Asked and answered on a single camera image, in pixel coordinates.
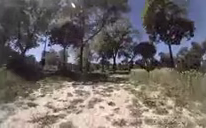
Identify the wood of trees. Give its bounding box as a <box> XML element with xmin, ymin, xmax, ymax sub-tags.
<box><xmin>0</xmin><ymin>0</ymin><xmax>206</xmax><ymax>76</ymax></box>

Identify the pale sandy dirt path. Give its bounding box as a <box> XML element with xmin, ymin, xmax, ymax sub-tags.
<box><xmin>0</xmin><ymin>73</ymin><xmax>206</xmax><ymax>128</ymax></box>

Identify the tall dark tree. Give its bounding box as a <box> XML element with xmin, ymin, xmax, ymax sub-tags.
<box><xmin>142</xmin><ymin>0</ymin><xmax>196</xmax><ymax>69</ymax></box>

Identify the dry grass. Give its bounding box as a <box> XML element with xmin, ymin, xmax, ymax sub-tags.
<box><xmin>129</xmin><ymin>67</ymin><xmax>206</xmax><ymax>116</ymax></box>
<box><xmin>0</xmin><ymin>65</ymin><xmax>42</xmax><ymax>105</ymax></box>

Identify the dark bush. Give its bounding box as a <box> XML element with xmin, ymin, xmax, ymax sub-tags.
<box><xmin>5</xmin><ymin>54</ymin><xmax>44</xmax><ymax>82</ymax></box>

